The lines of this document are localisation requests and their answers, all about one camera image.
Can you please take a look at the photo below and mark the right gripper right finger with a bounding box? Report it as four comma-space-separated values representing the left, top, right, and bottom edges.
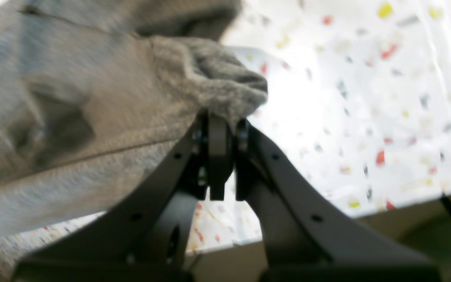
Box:
235, 120, 441, 282

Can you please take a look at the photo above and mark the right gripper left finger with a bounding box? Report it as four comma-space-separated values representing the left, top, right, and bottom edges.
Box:
12, 111, 233, 282

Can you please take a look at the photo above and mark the grey t-shirt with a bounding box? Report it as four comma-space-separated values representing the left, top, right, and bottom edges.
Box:
0, 0, 268, 236

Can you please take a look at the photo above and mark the terrazzo pattern tablecloth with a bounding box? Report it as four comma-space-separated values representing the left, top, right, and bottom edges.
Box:
0, 0, 451, 277

